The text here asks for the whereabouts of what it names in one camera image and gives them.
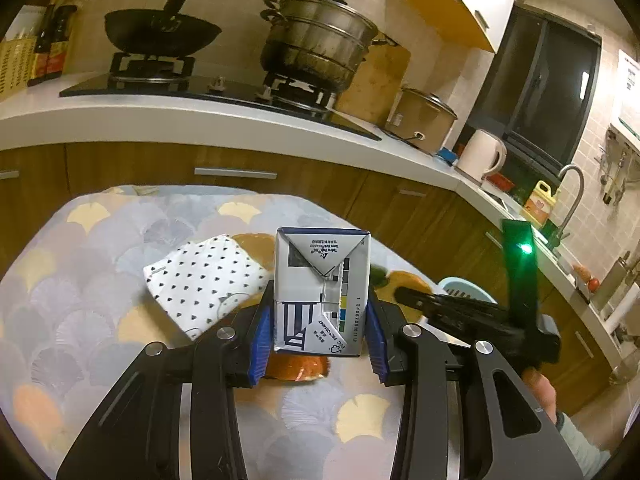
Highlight beige rice cooker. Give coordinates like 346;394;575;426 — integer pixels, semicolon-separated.
384;87;458;155

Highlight person's right hand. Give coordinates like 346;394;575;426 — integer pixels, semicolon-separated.
520;367;560;426

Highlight soap dish with orange items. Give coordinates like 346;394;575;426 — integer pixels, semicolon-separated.
572;262;601;293

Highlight red container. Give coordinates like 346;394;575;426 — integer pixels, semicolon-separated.
482;172;516;192

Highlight white cylinder container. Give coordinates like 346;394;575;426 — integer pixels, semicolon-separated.
605;280;640;333

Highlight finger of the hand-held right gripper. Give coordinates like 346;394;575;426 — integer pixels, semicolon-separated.
394;285;508;333

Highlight person's right forearm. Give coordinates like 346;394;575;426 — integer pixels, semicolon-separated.
552;410;613;480

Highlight dark window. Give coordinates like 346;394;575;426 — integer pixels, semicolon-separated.
465;2;603;181

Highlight yellow printed box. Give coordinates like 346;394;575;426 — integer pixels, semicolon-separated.
0;37;38;101

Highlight steel thermos bottle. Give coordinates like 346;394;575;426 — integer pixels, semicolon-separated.
590;257;633;313

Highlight white and navy milk carton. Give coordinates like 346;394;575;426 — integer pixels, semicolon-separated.
272;226;372;358

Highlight orange peel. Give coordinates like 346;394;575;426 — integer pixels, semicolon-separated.
264;357;331;385

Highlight yellow detergent bottle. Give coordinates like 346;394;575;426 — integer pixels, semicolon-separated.
522;180;558;226

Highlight steel kitchen faucet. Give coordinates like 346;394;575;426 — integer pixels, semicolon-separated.
545;164;586;251

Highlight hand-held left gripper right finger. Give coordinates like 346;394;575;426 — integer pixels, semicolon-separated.
365;300;583;480

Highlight steel steamer pot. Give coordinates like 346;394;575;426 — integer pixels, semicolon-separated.
260;0;388;93

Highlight white dotted paper packet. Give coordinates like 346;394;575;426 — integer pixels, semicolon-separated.
143;234;271;343

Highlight white water heater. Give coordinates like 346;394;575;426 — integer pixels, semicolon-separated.
607;49;640;138

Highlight white electric kettle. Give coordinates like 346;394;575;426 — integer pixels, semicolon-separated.
456;129;507;182

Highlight wooden cutting board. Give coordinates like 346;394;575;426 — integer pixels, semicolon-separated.
334;42;412;128

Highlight black glass gas stove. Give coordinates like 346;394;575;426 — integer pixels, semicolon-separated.
59;52;383;141

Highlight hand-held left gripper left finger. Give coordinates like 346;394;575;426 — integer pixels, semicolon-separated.
56;300;276;480

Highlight fan-patterned tablecloth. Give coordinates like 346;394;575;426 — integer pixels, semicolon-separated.
0;185;451;480

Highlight black wok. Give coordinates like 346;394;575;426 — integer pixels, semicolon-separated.
104;0;222;58

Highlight wooden base cabinets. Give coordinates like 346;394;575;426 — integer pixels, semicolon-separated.
0;140;621;411

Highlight teal plastic basket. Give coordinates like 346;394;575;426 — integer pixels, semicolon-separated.
440;276;490;303

